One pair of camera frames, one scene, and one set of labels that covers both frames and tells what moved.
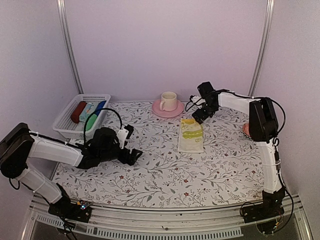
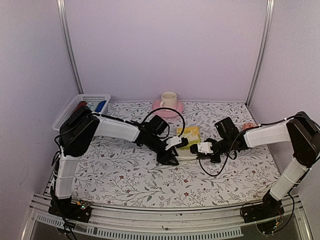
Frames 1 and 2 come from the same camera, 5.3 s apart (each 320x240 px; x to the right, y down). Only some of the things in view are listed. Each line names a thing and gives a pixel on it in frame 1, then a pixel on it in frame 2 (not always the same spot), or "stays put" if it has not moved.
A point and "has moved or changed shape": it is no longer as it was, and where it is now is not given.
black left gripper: [133, 158] to [164, 159]
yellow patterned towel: [191, 136] has moved or changed shape
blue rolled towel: [99, 106] stays put
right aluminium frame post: [268, 24] stays put
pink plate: [165, 114] stays put
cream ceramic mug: [169, 101] stays put
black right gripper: [203, 116] to [217, 159]
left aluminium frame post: [62, 11] stays put
